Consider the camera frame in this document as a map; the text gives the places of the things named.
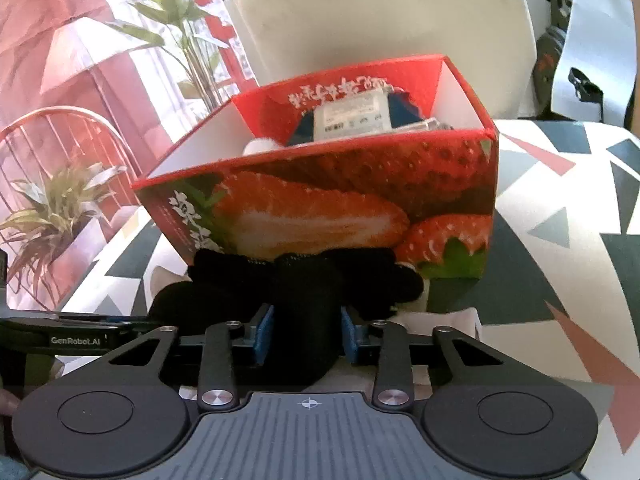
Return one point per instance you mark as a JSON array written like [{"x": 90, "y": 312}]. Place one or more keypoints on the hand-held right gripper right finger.
[{"x": 348, "y": 340}]

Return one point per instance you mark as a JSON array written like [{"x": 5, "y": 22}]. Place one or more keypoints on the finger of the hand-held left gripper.
[{"x": 115, "y": 319}]

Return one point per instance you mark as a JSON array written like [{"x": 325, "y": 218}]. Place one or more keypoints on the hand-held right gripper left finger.
[{"x": 264, "y": 334}]

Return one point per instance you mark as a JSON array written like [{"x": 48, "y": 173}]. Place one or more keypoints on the black sock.
[{"x": 305, "y": 305}]

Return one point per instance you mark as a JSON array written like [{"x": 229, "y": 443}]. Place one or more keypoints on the red strawberry print cardboard box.
[{"x": 325, "y": 200}]

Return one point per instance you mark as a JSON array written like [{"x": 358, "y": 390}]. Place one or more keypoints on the white fluffy soft item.
[{"x": 261, "y": 146}]

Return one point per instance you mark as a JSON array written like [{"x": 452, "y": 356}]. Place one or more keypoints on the person's left hand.
[{"x": 7, "y": 402}]

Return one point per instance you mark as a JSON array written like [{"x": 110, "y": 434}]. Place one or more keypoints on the white cloth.
[{"x": 456, "y": 322}]

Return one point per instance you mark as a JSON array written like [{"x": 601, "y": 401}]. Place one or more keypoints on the geometric patterned tablecloth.
[{"x": 550, "y": 260}]

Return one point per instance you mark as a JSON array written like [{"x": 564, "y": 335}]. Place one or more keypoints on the white label packet in box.
[{"x": 403, "y": 110}]

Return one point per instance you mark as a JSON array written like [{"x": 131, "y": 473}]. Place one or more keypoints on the beige armchair with yellow top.
[{"x": 390, "y": 15}]

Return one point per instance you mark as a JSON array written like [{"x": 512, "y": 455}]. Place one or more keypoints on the black exercise bike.
[{"x": 547, "y": 55}]

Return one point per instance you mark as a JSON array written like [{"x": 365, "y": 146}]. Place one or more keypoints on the white board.
[{"x": 595, "y": 45}]

